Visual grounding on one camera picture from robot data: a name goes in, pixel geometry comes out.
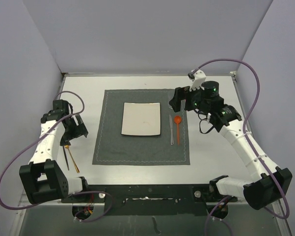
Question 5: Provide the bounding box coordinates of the clear plastic cup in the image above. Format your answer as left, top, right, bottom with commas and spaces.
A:
167, 89, 175, 109

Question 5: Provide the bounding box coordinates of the silver table knife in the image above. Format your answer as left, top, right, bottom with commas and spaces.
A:
169, 115, 174, 145

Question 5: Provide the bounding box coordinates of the dark grey cloth placemat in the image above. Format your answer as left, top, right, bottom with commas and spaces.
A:
92, 89, 190, 166

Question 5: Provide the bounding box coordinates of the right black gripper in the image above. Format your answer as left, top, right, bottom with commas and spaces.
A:
169, 83, 210, 113

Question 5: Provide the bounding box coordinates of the orange plastic spoon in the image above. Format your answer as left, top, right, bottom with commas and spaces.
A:
174, 116, 182, 145

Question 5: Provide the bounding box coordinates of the gold fork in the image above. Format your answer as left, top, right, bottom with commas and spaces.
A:
64, 145, 80, 174

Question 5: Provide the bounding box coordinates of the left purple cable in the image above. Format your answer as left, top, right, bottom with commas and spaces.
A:
0, 90, 113, 223

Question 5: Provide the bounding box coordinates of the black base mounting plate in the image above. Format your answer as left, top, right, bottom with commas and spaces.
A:
62, 184, 223, 220

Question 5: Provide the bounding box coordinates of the dark thin utensil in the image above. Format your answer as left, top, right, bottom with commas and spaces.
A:
62, 146, 70, 171

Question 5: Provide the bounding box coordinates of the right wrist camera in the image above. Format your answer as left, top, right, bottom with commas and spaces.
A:
188, 70, 206, 91

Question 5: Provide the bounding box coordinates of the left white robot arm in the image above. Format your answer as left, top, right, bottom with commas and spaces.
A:
19, 99, 90, 205

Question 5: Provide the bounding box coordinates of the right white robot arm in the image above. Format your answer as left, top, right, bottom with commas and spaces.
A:
169, 81, 293, 210

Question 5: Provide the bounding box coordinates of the white square plate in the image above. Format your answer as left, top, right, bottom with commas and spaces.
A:
121, 102, 161, 136

